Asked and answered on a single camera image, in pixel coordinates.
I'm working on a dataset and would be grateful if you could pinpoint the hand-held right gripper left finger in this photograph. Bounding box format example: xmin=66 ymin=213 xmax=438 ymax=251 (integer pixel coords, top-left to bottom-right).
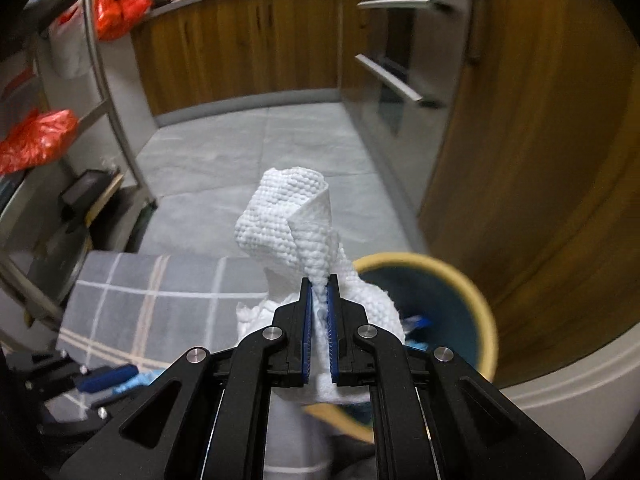
xmin=59 ymin=276 xmax=315 ymax=480

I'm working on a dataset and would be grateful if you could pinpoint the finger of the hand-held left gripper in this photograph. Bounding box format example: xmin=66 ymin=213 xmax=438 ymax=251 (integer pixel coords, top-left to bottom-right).
xmin=75 ymin=364 xmax=141 ymax=395
xmin=85 ymin=391 xmax=151 ymax=418

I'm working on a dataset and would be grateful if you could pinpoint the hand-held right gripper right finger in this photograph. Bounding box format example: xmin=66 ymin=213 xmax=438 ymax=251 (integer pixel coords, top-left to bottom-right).
xmin=325 ymin=274 xmax=586 ymax=480

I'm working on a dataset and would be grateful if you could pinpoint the blue face mask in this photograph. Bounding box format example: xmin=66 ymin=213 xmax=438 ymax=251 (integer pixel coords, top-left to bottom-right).
xmin=112 ymin=369 xmax=168 ymax=397

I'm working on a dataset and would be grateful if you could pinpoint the white paper towel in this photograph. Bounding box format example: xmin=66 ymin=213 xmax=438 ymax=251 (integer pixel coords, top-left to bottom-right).
xmin=234 ymin=165 xmax=407 ymax=406

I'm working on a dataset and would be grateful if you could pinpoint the yellow rimmed blue bin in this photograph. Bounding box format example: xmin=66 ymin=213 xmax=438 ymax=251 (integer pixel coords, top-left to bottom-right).
xmin=305 ymin=252 xmax=500 ymax=443

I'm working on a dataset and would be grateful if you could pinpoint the grey checked mat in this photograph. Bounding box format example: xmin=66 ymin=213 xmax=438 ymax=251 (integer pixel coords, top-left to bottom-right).
xmin=56 ymin=252 xmax=273 ymax=426

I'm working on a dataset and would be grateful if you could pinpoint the black flat box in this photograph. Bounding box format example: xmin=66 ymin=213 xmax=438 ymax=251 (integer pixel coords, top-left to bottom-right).
xmin=60 ymin=169 xmax=123 ymax=211

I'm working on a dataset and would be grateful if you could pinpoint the crumpled red plastic bag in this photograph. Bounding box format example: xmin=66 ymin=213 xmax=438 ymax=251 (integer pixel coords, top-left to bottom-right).
xmin=0 ymin=108 xmax=80 ymax=176

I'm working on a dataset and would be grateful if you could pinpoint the white curved object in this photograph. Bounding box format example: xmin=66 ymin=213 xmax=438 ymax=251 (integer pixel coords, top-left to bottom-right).
xmin=495 ymin=330 xmax=640 ymax=480

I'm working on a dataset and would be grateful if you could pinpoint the tall wooden kitchen cabinet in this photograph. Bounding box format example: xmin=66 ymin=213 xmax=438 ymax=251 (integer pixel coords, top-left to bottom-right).
xmin=417 ymin=0 xmax=640 ymax=376

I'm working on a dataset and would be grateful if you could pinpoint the metal shelf rack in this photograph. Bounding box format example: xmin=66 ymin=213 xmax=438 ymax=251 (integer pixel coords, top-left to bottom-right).
xmin=0 ymin=0 xmax=158 ymax=341

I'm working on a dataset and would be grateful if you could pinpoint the long wooden kitchen cabinet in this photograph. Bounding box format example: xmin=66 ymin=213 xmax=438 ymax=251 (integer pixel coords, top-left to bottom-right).
xmin=130 ymin=0 xmax=343 ymax=116

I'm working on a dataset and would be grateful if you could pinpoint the stainless steel oven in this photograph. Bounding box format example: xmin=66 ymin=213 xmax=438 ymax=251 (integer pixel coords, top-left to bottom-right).
xmin=342 ymin=0 xmax=488 ymax=211

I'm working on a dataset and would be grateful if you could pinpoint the hanging white plastic bag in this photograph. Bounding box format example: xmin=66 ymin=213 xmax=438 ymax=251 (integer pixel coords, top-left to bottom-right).
xmin=47 ymin=0 xmax=93 ymax=78

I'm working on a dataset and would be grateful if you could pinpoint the hanging red plastic bag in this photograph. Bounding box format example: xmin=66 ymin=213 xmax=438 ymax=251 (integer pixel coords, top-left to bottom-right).
xmin=94 ymin=0 xmax=152 ymax=42

